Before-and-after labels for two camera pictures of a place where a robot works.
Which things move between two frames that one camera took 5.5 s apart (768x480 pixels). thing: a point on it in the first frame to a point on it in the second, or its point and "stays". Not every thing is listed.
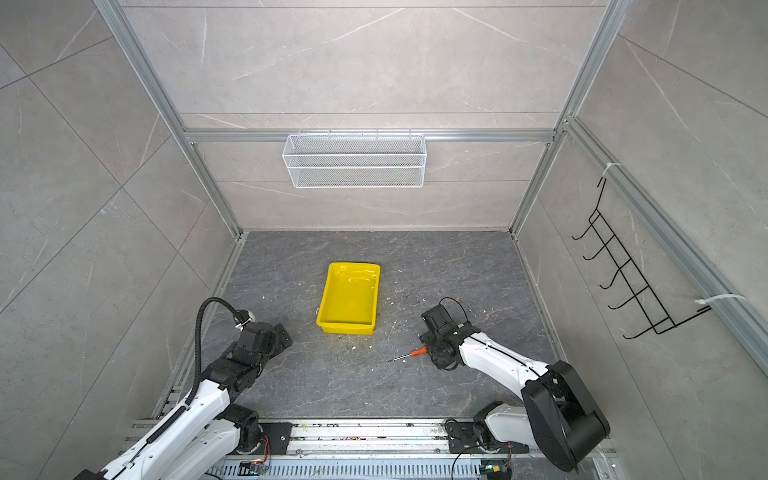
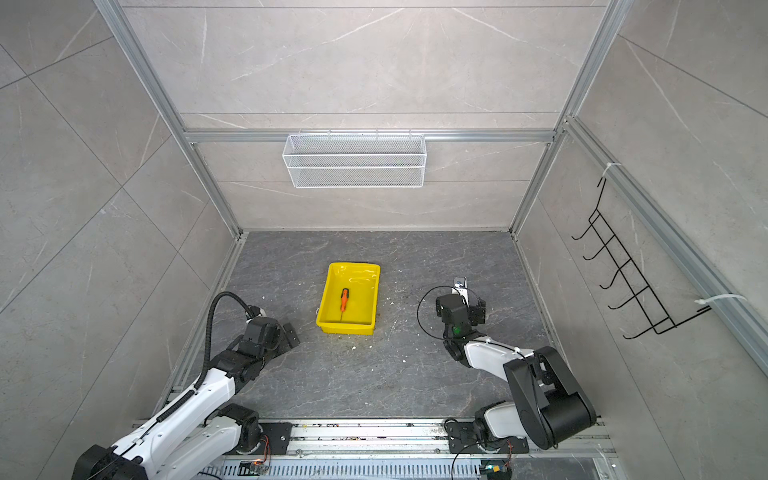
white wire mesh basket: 355,161 stays
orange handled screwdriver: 415,353 to 344,301
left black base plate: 275,438 stays
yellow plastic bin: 348,303 stays
